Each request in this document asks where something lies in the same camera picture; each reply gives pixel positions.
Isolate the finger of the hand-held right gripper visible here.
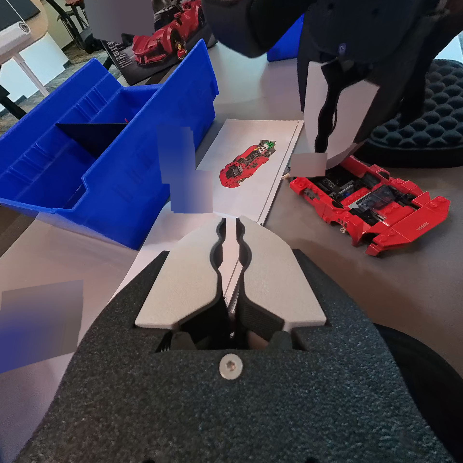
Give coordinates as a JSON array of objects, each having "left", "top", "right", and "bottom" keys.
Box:
[
  {"left": 302, "top": 60, "right": 339, "bottom": 154},
  {"left": 326, "top": 80, "right": 380, "bottom": 170}
]

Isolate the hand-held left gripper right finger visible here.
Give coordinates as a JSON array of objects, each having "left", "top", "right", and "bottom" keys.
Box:
[{"left": 235, "top": 216, "right": 328, "bottom": 332}]

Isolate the black bin divider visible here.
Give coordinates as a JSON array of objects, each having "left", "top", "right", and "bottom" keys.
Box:
[{"left": 55, "top": 122, "right": 129, "bottom": 160}]

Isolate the large blue plastic bin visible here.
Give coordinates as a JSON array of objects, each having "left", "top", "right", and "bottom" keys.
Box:
[{"left": 0, "top": 39, "right": 219, "bottom": 251}]

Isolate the white cylinder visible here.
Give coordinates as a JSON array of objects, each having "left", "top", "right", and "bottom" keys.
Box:
[{"left": 0, "top": 20, "right": 32, "bottom": 49}]

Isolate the lego instruction booklet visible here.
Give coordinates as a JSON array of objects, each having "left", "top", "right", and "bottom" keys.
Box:
[{"left": 107, "top": 119, "right": 305, "bottom": 308}]

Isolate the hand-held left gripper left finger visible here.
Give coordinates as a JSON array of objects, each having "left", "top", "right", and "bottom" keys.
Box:
[{"left": 134, "top": 216, "right": 226, "bottom": 331}]

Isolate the black desk with white legs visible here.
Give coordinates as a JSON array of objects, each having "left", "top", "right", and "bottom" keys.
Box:
[{"left": 0, "top": 0, "right": 69, "bottom": 98}]

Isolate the black lego set box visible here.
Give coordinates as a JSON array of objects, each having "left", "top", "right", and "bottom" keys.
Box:
[{"left": 99, "top": 0, "right": 207, "bottom": 87}]

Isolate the black honeycomb cushion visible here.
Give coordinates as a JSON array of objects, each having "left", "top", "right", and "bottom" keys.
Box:
[{"left": 356, "top": 59, "right": 463, "bottom": 170}]

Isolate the red lego car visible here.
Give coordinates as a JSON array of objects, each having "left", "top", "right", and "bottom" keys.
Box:
[{"left": 282, "top": 156, "right": 451, "bottom": 257}]

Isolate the small blue plastic bin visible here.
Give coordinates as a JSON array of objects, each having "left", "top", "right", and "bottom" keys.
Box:
[{"left": 267, "top": 14, "right": 305, "bottom": 63}]

